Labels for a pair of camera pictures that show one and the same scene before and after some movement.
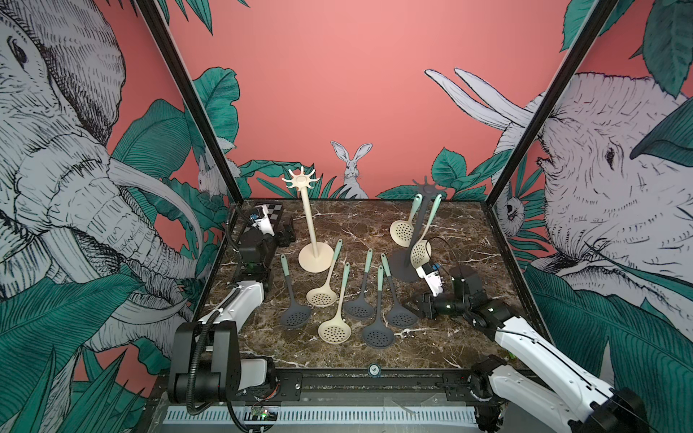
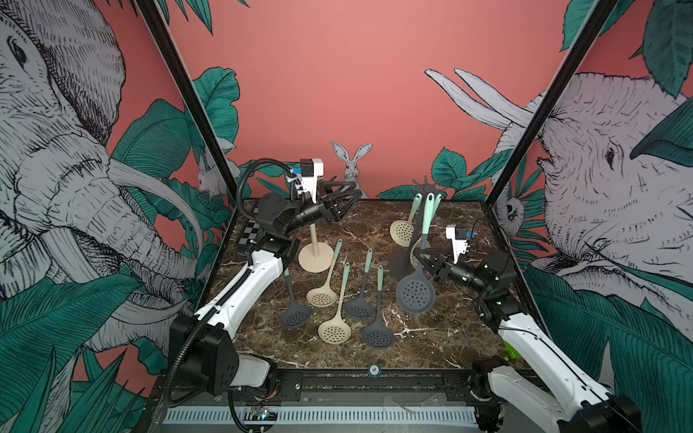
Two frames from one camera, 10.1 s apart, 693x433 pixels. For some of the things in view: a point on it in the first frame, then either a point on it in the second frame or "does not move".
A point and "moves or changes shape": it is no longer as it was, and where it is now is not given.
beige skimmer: (326, 297) does not move
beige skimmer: (401, 231) does not move
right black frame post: (598, 18) does not move
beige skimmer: (421, 251) moves or changes shape
